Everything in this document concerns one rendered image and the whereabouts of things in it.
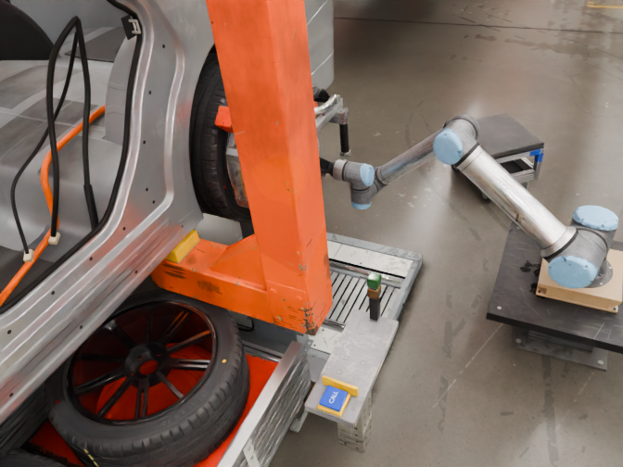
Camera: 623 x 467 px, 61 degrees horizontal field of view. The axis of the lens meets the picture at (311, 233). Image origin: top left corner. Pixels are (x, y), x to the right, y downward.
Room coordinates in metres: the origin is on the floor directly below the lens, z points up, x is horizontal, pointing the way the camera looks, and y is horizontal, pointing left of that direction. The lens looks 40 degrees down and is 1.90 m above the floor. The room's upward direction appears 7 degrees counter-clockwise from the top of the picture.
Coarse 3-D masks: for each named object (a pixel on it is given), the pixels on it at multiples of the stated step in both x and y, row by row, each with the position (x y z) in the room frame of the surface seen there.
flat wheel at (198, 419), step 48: (96, 336) 1.28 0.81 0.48; (144, 336) 1.37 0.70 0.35; (192, 336) 1.36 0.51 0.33; (240, 336) 1.22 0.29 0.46; (48, 384) 1.08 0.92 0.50; (96, 384) 1.07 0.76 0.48; (144, 384) 1.05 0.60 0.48; (240, 384) 1.06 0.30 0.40; (96, 432) 0.88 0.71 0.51; (144, 432) 0.86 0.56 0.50; (192, 432) 0.88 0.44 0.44
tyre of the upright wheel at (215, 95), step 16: (208, 64) 1.92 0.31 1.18; (208, 80) 1.82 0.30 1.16; (208, 96) 1.75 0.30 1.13; (224, 96) 1.73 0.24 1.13; (192, 112) 1.73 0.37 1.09; (208, 112) 1.71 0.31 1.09; (192, 128) 1.70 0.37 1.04; (208, 128) 1.67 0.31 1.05; (192, 144) 1.67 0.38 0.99; (208, 144) 1.64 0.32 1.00; (224, 144) 1.67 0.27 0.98; (192, 160) 1.65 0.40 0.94; (208, 160) 1.62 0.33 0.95; (224, 160) 1.65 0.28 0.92; (192, 176) 1.64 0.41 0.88; (208, 176) 1.61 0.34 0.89; (224, 176) 1.64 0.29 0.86; (208, 192) 1.62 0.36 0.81; (224, 192) 1.62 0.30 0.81; (208, 208) 1.67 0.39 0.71; (224, 208) 1.62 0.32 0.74; (240, 208) 1.68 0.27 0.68
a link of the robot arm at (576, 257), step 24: (456, 120) 1.68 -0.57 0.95; (456, 144) 1.56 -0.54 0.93; (480, 168) 1.52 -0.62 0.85; (504, 192) 1.46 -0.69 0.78; (528, 192) 1.47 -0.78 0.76; (528, 216) 1.39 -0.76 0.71; (552, 216) 1.39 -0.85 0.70; (552, 240) 1.33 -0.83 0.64; (576, 240) 1.31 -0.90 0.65; (600, 240) 1.34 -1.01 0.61; (552, 264) 1.28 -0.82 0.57; (576, 264) 1.24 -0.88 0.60; (600, 264) 1.26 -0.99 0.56
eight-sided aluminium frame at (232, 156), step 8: (232, 136) 1.67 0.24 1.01; (232, 144) 1.65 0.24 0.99; (232, 152) 1.62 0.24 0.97; (232, 160) 1.62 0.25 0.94; (232, 168) 1.62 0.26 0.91; (240, 168) 1.60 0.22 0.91; (232, 176) 1.63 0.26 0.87; (240, 176) 1.61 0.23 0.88; (240, 184) 1.64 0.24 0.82; (240, 192) 1.63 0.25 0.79; (240, 200) 1.62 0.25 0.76
